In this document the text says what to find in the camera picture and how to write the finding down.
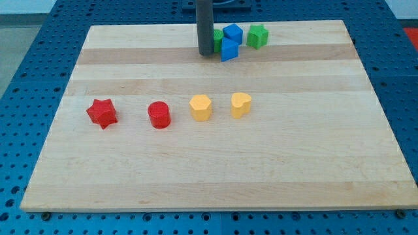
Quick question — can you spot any green star block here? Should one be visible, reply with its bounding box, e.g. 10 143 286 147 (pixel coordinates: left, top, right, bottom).
246 24 269 50

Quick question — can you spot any yellow heart block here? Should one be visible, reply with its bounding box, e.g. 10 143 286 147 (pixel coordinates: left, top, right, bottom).
231 92 252 119

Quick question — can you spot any red star block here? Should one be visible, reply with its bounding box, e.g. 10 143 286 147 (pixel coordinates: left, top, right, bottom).
86 99 118 129

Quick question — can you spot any red cylinder block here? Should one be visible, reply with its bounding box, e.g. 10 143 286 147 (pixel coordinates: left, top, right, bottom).
148 101 171 129

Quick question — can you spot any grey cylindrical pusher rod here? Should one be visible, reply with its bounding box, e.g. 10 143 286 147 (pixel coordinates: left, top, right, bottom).
195 0 214 56

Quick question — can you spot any blue cube block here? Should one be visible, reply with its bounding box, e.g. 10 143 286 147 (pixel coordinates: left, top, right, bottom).
223 23 243 45

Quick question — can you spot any light wooden board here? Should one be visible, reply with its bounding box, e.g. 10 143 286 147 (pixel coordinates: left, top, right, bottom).
20 20 417 213

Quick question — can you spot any yellow hexagon block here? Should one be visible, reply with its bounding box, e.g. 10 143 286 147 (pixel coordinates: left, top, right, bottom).
189 95 212 121

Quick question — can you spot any blue triangle block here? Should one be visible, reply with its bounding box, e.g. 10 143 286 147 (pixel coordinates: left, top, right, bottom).
221 37 239 62

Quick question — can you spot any green cylinder block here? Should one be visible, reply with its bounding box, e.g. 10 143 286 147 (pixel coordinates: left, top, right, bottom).
214 29 224 53

